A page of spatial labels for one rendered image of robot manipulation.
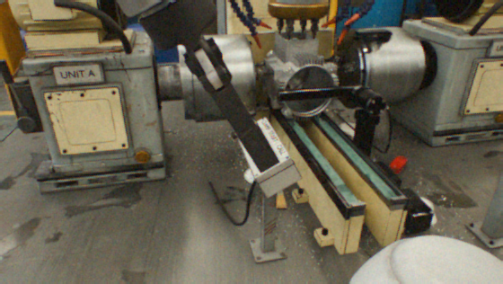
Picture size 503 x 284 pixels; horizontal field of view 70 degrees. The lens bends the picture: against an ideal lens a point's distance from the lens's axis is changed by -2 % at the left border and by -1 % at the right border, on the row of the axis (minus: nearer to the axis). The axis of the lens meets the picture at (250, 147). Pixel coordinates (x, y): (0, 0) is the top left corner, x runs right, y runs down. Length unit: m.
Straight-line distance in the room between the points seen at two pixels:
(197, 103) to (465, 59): 0.81
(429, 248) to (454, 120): 1.04
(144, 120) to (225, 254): 0.41
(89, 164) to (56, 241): 0.22
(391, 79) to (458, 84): 0.24
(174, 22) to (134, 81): 0.60
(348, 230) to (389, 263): 0.49
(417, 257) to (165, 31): 0.29
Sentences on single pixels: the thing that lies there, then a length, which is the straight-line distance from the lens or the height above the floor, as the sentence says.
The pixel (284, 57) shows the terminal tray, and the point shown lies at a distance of 1.12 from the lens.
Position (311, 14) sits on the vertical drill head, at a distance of 1.08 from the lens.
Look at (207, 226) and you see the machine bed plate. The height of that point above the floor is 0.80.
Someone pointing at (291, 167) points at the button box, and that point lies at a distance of 0.61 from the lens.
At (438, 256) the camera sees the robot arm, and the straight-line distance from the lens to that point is 0.33.
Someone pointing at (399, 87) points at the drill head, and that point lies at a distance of 1.19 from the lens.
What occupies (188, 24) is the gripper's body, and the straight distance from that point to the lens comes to 0.37.
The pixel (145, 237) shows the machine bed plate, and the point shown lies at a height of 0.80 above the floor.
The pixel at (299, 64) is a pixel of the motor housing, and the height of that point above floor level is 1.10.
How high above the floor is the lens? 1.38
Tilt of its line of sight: 29 degrees down
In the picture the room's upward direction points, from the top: straight up
